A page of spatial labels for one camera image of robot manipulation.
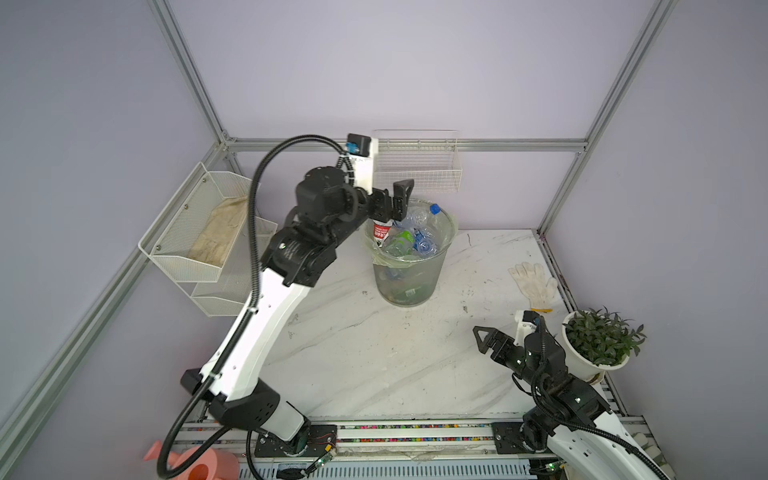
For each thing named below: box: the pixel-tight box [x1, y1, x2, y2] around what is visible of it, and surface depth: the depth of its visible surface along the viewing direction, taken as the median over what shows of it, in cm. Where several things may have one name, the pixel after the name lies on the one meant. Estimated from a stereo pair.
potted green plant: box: [562, 306, 647, 384], surface depth 76 cm
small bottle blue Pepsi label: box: [428, 203, 443, 229], surface depth 91 cm
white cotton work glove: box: [508, 262, 557, 312], surface depth 106 cm
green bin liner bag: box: [364, 199, 458, 269], surface depth 82 cm
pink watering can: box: [143, 440, 240, 480], surface depth 63 cm
